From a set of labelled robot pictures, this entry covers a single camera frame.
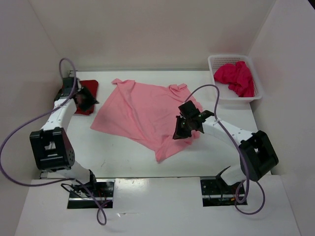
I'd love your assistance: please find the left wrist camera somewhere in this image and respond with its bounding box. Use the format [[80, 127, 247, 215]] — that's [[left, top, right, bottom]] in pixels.
[[61, 77, 81, 98]]

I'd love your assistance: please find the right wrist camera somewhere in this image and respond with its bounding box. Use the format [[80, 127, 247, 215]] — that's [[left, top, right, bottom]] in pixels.
[[178, 100, 200, 119]]

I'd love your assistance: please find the purple cable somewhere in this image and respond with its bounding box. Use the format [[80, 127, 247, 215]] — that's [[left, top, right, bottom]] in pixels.
[[183, 84, 266, 216], [0, 58, 111, 226]]

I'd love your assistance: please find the light pink t-shirt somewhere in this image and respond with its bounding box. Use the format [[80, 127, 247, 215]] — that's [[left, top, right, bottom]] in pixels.
[[91, 79, 200, 162]]

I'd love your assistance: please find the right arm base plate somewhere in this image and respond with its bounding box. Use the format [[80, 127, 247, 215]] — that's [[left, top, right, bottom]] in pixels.
[[200, 178, 240, 198]]

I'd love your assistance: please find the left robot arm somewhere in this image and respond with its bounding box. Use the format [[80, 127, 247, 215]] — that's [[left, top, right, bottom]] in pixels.
[[30, 85, 98, 197]]

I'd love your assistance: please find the hot pink t-shirt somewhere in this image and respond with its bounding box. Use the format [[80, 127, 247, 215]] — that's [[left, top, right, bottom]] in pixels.
[[214, 61, 254, 97]]

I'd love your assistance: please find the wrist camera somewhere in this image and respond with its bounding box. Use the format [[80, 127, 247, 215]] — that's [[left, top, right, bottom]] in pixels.
[[61, 77, 81, 98], [178, 100, 200, 119]]

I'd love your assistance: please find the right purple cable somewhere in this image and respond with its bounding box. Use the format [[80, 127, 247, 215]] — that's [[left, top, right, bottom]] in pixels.
[[183, 84, 266, 216]]

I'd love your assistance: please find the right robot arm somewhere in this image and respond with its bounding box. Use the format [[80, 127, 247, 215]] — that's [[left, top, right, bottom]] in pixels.
[[173, 111, 279, 193]]

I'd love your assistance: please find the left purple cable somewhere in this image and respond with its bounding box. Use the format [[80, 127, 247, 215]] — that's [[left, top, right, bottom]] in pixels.
[[0, 58, 111, 226]]

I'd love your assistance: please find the white plastic basket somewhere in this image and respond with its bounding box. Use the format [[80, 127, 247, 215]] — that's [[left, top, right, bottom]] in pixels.
[[208, 55, 263, 104]]

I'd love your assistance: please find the red t-shirt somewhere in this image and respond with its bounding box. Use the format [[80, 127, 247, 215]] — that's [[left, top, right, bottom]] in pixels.
[[75, 80, 98, 116]]

